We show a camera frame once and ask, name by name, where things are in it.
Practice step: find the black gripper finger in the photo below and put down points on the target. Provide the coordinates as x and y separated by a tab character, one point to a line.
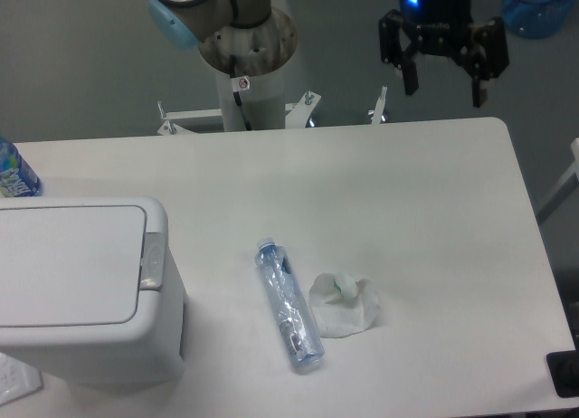
484	55
390	27

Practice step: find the white furniture frame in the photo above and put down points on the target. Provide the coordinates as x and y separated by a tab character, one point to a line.
560	190

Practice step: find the blue labelled water bottle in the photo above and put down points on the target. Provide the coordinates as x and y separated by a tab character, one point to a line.
17	177

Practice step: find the crumpled white paper cup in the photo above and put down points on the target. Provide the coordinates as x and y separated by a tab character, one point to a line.
343	306

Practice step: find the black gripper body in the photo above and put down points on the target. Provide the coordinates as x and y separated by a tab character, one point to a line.
443	24

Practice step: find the white paper sheet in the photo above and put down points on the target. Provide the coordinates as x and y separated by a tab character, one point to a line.
18	380

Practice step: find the empty clear plastic bottle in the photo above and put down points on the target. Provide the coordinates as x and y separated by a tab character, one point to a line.
298	329

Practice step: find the white trash can lid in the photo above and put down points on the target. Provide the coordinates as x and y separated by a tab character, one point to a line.
70	266

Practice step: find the black device at table edge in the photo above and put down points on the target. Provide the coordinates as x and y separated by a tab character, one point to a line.
563	368

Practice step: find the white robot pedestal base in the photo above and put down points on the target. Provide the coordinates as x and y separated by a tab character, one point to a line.
249	88

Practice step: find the white trash can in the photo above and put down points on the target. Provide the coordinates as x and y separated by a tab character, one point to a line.
148	348

